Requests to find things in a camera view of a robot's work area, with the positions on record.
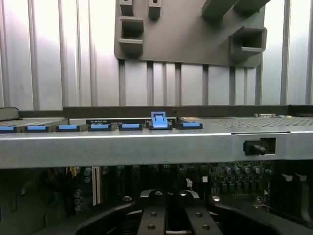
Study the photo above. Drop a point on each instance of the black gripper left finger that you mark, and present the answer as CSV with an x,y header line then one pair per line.
x,y
152,220

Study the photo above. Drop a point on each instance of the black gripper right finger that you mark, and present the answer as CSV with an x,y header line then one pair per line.
x,y
203,220

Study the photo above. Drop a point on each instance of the green motherboard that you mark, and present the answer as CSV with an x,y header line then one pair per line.
x,y
244,178

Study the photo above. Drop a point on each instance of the white PCI expansion slot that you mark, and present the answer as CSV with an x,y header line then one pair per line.
x,y
96,186

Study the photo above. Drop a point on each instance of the open grey PC case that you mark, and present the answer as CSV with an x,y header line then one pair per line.
x,y
122,151

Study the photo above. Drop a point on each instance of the white power connector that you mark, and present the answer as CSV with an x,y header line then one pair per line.
x,y
72,171

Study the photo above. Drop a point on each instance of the grey plastic parts rack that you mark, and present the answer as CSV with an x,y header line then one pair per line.
x,y
183,36

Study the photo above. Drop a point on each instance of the black chassis switch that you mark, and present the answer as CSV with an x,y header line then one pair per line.
x,y
252,147

